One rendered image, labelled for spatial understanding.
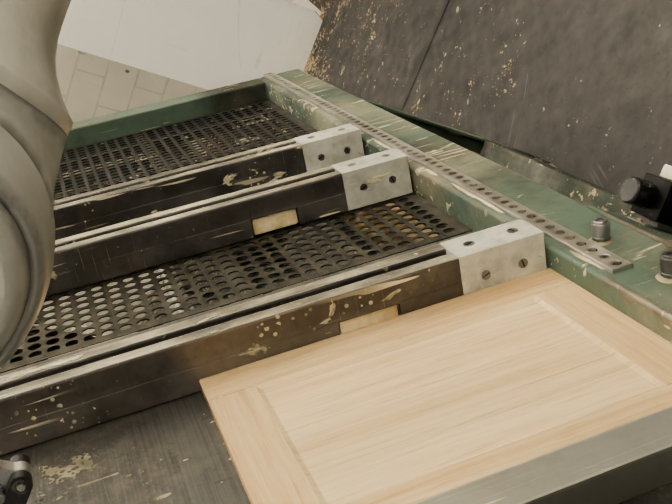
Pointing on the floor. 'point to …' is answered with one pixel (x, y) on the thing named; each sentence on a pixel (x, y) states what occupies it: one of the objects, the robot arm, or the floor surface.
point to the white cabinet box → (196, 36)
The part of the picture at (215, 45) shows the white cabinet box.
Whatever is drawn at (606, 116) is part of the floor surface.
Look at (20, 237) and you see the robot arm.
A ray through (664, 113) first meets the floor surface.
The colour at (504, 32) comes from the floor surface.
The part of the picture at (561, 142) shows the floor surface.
